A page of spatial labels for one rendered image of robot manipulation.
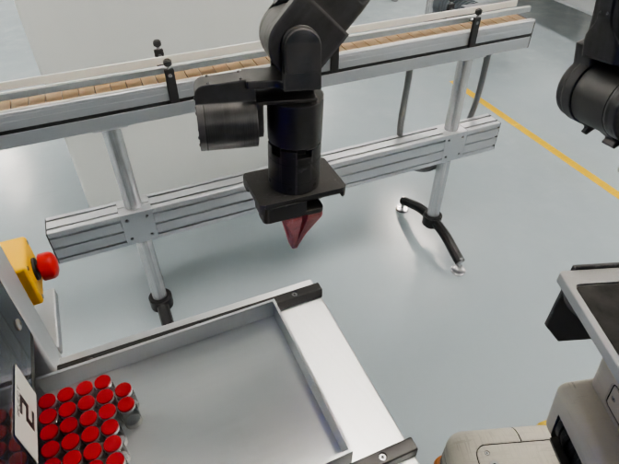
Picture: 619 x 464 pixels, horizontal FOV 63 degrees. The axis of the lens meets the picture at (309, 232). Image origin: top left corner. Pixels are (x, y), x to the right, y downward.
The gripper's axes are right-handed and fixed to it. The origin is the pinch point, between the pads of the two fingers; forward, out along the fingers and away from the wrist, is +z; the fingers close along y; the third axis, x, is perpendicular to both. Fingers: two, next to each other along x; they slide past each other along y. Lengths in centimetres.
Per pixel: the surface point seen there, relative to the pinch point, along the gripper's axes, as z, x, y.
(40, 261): 8.2, -16.8, 30.6
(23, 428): 6.3, 9.7, 32.5
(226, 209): 61, -84, -11
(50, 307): 21.7, -21.3, 33.0
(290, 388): 20.2, 7.7, 3.2
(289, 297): 18.4, -6.3, -2.2
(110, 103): 18, -82, 16
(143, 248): 70, -85, 16
